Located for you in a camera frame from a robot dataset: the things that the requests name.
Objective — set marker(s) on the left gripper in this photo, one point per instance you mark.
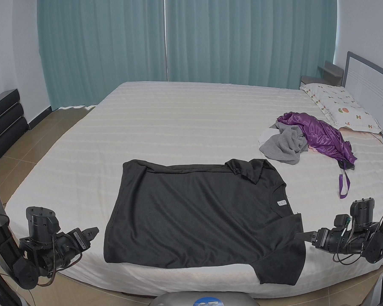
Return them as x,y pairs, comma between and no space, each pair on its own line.
70,247

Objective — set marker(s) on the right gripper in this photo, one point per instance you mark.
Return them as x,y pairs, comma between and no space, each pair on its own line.
327,241

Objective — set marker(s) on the black T-shirt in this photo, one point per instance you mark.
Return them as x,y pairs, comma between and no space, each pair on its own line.
194,215

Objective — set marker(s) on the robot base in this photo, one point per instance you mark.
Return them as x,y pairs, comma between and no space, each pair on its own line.
178,300

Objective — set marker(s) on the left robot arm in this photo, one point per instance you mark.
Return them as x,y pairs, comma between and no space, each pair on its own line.
35,228

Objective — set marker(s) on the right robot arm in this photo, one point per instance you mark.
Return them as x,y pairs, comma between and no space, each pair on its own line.
379,237

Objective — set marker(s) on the bed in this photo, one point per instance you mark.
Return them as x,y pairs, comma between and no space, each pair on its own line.
178,123

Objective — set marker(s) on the pink garment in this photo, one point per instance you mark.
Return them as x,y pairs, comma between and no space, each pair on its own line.
312,150

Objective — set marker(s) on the grey knit garment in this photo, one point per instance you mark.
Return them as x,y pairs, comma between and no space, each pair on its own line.
284,145

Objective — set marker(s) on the purple satin garment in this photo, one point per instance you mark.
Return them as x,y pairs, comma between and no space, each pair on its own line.
322,132

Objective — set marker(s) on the white garment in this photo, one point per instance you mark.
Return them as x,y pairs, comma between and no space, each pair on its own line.
266,135

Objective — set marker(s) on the white printed pillow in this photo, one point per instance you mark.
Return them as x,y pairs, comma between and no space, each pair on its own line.
341,105

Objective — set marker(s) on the black chest of drawers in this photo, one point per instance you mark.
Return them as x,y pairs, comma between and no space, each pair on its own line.
4,123

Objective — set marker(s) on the grey bedside table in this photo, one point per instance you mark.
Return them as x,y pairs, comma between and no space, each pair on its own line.
330,72

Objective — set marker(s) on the blue-green curtain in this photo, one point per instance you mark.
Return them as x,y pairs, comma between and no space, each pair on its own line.
252,33
102,43

